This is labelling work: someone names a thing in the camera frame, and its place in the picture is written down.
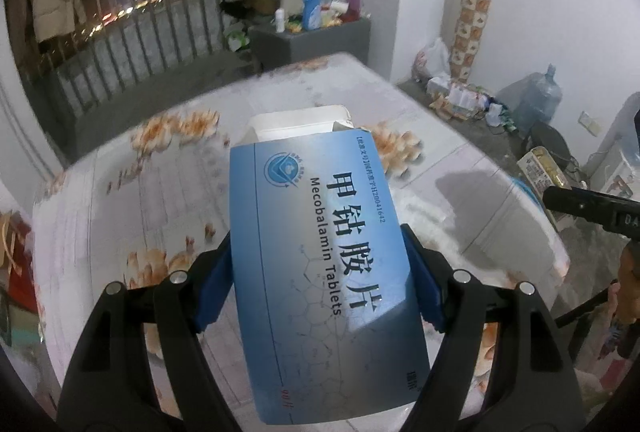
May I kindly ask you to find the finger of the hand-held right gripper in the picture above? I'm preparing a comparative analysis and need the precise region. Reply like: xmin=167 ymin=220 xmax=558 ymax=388
xmin=542 ymin=186 xmax=608 ymax=227

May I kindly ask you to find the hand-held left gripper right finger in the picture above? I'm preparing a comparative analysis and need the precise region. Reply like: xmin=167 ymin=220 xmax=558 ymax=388
xmin=400 ymin=223 xmax=586 ymax=432

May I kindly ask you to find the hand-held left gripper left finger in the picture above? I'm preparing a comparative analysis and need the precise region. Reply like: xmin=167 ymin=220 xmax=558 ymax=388
xmin=57 ymin=237 xmax=236 ymax=432

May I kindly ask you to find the blue medicine box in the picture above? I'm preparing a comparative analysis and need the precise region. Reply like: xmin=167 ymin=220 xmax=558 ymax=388
xmin=229 ymin=104 xmax=432 ymax=425

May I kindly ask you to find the dark lidded trash bin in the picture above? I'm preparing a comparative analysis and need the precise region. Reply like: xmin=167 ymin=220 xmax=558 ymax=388
xmin=527 ymin=121 xmax=573 ymax=173

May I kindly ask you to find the person's right hand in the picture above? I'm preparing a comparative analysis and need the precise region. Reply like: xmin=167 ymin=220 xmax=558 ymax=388
xmin=616 ymin=242 xmax=640 ymax=313

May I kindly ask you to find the yellow cardboard box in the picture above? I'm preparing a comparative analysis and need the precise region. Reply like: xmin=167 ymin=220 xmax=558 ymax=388
xmin=516 ymin=146 xmax=568 ymax=193

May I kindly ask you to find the white appliance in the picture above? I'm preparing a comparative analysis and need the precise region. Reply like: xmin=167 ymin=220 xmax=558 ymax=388
xmin=597 ymin=94 xmax=640 ymax=198

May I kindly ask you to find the black metal stand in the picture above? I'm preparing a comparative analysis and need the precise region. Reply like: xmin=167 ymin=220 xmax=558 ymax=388
xmin=554 ymin=279 xmax=621 ymax=363

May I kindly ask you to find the large clear water jug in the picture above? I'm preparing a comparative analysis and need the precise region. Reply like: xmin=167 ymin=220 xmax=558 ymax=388
xmin=515 ymin=64 xmax=563 ymax=133

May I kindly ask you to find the floral tablecloth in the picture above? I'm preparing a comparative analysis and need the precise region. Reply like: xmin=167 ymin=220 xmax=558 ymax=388
xmin=32 ymin=52 xmax=571 ymax=418

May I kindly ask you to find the pile of packaging litter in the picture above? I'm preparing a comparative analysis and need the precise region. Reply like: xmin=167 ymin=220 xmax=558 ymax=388
xmin=425 ymin=74 xmax=521 ymax=133

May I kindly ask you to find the red printed bag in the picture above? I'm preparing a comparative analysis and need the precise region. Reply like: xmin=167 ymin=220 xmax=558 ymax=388
xmin=0 ymin=209 xmax=38 ymax=343

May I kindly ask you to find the tall patterned paper roll pack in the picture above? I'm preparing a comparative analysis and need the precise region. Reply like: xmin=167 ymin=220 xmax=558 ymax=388
xmin=450 ymin=0 xmax=496 ymax=80

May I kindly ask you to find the green and white plastic bag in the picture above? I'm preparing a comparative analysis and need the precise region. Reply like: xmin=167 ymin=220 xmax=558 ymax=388
xmin=225 ymin=27 xmax=251 ymax=53

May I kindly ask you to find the metal balcony railing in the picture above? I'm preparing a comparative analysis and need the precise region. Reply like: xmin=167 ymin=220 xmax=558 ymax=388
xmin=30 ymin=0 xmax=281 ymax=113

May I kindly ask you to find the grey cabinet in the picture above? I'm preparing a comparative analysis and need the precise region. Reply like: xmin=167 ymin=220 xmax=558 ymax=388
xmin=249 ymin=14 xmax=372 ymax=73

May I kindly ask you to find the cluster of small bottles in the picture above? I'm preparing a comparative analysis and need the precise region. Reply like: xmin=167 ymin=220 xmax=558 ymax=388
xmin=320 ymin=0 xmax=351 ymax=28

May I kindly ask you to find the blue detergent bottle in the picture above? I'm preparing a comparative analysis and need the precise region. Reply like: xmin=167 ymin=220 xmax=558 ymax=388
xmin=302 ymin=0 xmax=323 ymax=30

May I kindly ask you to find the white wall socket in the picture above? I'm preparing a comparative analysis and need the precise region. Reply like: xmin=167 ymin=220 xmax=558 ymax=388
xmin=579 ymin=111 xmax=606 ymax=135

